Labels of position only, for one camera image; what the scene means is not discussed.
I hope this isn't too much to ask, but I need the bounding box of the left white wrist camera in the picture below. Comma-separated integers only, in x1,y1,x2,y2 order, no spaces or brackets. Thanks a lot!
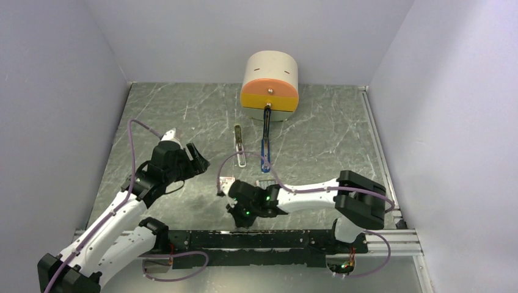
161,128,181,145

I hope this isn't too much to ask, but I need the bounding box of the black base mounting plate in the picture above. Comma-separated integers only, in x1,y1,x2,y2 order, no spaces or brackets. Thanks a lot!
144,230,368,269

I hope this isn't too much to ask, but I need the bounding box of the beige mini drawer cabinet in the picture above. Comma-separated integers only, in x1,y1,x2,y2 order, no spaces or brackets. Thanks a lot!
239,50,299,121

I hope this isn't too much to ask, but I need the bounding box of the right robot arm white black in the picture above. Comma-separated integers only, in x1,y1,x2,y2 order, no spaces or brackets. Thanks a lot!
217,170,393,253

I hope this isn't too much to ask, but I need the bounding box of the red white staple box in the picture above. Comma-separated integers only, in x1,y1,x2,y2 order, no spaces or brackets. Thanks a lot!
219,176,236,187

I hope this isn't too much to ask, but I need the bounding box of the blue black stapler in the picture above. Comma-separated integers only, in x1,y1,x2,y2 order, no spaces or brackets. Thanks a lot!
261,105,271,173

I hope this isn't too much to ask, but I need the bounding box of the staple box tray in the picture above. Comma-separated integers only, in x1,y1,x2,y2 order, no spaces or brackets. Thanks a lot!
256,179,277,189

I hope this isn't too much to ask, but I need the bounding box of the beige white stapler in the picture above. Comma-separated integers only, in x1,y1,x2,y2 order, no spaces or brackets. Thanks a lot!
234,124,246,168

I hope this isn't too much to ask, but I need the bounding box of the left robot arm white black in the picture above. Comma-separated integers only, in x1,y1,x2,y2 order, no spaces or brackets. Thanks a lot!
37,139,210,292

